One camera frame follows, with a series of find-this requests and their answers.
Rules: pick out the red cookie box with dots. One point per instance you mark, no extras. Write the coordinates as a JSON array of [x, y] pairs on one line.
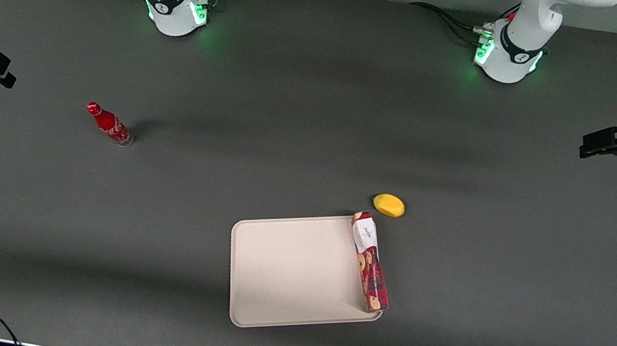
[[370, 261]]

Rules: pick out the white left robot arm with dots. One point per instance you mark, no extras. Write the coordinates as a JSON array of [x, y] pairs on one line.
[[512, 60]]

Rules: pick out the beige plastic tray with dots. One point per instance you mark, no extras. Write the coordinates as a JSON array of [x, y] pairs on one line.
[[292, 270]]

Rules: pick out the red cola bottle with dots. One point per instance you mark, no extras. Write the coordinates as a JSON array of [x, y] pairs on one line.
[[108, 123]]

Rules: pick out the yellow lemon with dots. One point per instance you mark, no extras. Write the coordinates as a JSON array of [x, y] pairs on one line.
[[389, 205]]

